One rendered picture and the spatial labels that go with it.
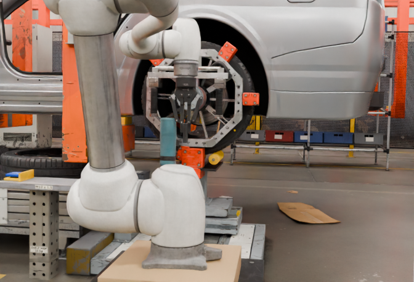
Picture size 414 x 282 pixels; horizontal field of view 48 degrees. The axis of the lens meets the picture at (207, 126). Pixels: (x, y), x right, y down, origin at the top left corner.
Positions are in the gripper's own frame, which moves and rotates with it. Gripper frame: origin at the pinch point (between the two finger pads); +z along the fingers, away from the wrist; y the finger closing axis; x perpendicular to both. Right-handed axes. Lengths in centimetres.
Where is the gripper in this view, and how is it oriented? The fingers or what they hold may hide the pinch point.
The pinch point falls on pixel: (185, 132)
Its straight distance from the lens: 169.8
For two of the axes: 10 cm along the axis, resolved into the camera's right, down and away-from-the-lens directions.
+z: -0.1, 10.0, 0.4
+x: 0.5, -0.4, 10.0
